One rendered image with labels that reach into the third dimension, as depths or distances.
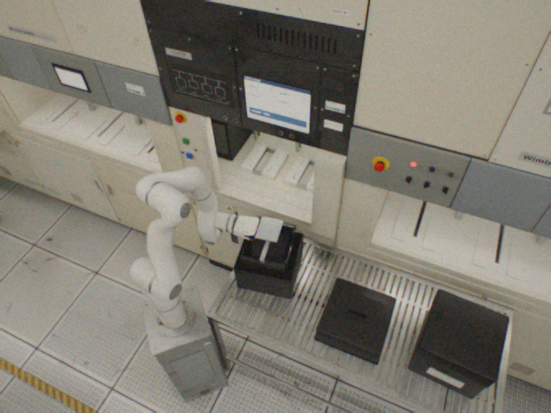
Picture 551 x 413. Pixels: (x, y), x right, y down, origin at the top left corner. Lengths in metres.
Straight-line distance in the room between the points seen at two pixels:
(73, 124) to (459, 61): 2.41
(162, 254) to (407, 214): 1.26
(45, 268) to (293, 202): 1.99
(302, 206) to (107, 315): 1.56
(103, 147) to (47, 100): 0.72
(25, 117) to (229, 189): 1.58
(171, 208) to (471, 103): 1.05
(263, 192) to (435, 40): 1.28
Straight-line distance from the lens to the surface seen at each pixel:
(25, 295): 3.52
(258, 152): 2.56
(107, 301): 3.24
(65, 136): 3.10
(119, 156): 2.81
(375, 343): 1.99
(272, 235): 1.92
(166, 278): 1.76
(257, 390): 2.80
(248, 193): 2.39
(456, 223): 2.41
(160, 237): 1.66
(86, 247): 3.55
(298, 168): 2.47
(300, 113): 1.77
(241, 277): 2.09
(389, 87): 1.59
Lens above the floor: 2.68
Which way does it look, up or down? 50 degrees down
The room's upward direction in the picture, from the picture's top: 4 degrees counter-clockwise
